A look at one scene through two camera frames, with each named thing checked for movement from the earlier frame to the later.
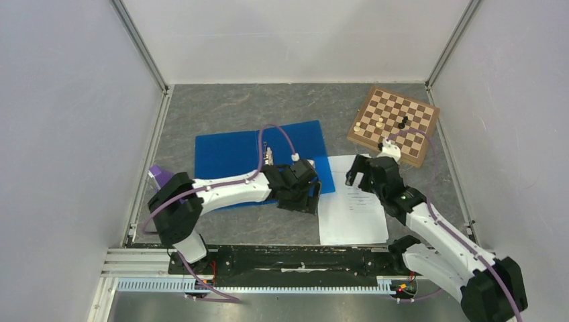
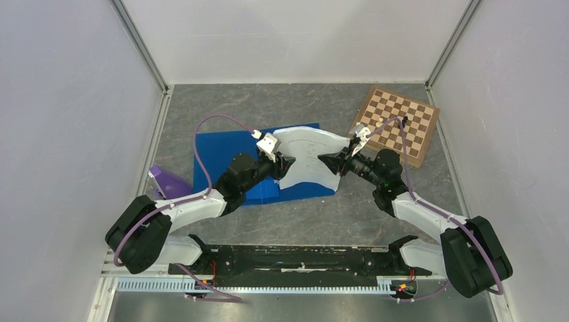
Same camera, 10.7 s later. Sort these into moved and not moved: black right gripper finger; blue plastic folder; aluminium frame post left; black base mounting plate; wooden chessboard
Moved: black right gripper finger
Not moved: aluminium frame post left; wooden chessboard; black base mounting plate; blue plastic folder
